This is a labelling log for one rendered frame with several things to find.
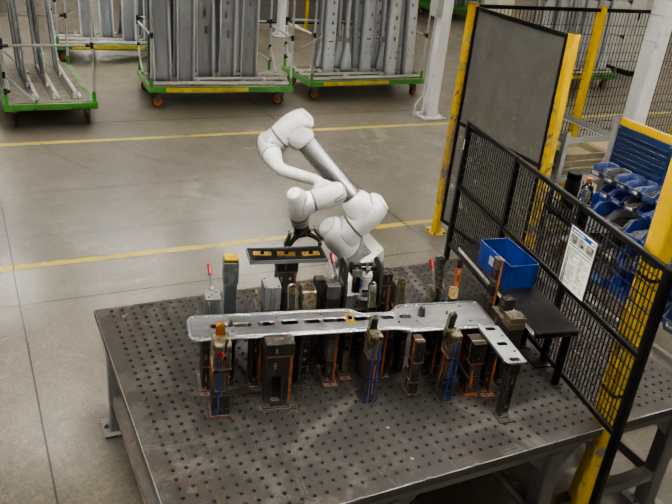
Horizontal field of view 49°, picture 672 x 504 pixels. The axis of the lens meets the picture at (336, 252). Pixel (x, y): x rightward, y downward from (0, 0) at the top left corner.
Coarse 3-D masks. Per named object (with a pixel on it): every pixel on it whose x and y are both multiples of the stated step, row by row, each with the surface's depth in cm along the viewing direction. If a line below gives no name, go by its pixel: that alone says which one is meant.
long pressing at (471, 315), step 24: (264, 312) 327; (288, 312) 329; (312, 312) 332; (336, 312) 334; (384, 312) 337; (408, 312) 340; (432, 312) 342; (480, 312) 346; (192, 336) 306; (240, 336) 309
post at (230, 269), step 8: (224, 264) 336; (232, 264) 337; (224, 272) 338; (232, 272) 339; (224, 280) 339; (232, 280) 340; (224, 288) 342; (232, 288) 343; (224, 296) 344; (232, 296) 345; (224, 304) 346; (232, 304) 347; (224, 312) 348; (232, 312) 349
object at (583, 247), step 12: (576, 228) 334; (576, 240) 334; (588, 240) 326; (564, 252) 344; (576, 252) 335; (588, 252) 326; (576, 264) 335; (588, 264) 326; (564, 276) 345; (576, 276) 335; (588, 276) 326; (576, 288) 336
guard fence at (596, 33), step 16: (560, 16) 632; (464, 32) 600; (592, 32) 658; (608, 32) 663; (592, 48) 660; (592, 64) 668; (576, 96) 680; (592, 96) 688; (608, 96) 698; (656, 96) 726; (576, 112) 687; (608, 112) 706; (448, 128) 635; (576, 128) 694; (608, 128) 716; (432, 224) 675
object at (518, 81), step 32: (480, 32) 581; (512, 32) 546; (544, 32) 515; (480, 64) 585; (512, 64) 549; (544, 64) 518; (480, 96) 590; (512, 96) 553; (544, 96) 522; (512, 128) 558; (544, 128) 527; (448, 160) 638; (544, 160) 526; (448, 192) 646; (448, 224) 650; (480, 224) 610; (512, 224) 574
